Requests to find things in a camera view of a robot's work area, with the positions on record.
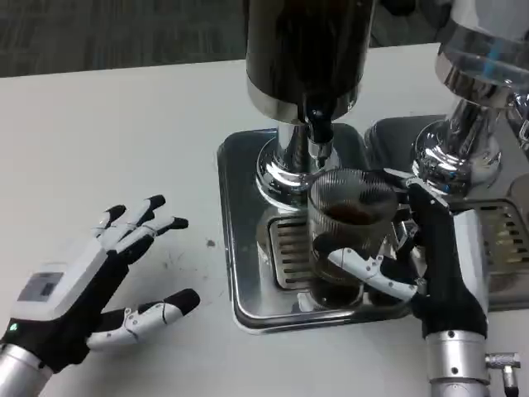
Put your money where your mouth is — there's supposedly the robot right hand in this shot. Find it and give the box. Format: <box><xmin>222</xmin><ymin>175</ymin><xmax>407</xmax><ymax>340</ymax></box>
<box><xmin>326</xmin><ymin>167</ymin><xmax>489</xmax><ymax>339</ymax></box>

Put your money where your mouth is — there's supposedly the steel drip grid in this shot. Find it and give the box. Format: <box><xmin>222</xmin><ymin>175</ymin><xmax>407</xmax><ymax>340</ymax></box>
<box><xmin>267</xmin><ymin>217</ymin><xmax>375</xmax><ymax>291</ymax></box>
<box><xmin>474</xmin><ymin>198</ymin><xmax>529</xmax><ymax>270</ymax></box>

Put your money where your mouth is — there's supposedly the chrome drink dispenser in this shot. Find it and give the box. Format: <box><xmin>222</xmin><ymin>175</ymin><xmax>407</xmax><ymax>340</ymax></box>
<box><xmin>411</xmin><ymin>0</ymin><xmax>529</xmax><ymax>203</ymax></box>

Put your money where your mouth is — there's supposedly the clear ribbed glass cup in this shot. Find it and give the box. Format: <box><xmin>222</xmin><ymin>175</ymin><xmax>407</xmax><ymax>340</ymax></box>
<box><xmin>306</xmin><ymin>167</ymin><xmax>400</xmax><ymax>310</ymax></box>

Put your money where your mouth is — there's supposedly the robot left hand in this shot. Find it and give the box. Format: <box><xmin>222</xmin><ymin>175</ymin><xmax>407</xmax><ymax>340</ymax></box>
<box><xmin>0</xmin><ymin>194</ymin><xmax>202</xmax><ymax>373</ymax></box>

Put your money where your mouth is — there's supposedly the black cable with silver plug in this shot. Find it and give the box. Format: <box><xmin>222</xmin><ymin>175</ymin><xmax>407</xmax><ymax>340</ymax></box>
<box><xmin>485</xmin><ymin>351</ymin><xmax>522</xmax><ymax>397</ymax></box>

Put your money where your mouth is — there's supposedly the black dispenser tap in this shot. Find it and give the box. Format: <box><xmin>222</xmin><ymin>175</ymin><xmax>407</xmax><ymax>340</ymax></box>
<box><xmin>305</xmin><ymin>108</ymin><xmax>334</xmax><ymax>169</ymax></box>

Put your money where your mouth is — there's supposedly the dark drink dispenser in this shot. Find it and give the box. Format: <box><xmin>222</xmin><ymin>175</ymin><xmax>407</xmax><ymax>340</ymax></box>
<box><xmin>243</xmin><ymin>0</ymin><xmax>377</xmax><ymax>208</ymax></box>

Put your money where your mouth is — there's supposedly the steel drip tray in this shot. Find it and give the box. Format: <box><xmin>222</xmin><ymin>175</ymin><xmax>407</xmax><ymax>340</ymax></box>
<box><xmin>363</xmin><ymin>117</ymin><xmax>529</xmax><ymax>309</ymax></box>
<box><xmin>215</xmin><ymin>122</ymin><xmax>425</xmax><ymax>335</ymax></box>

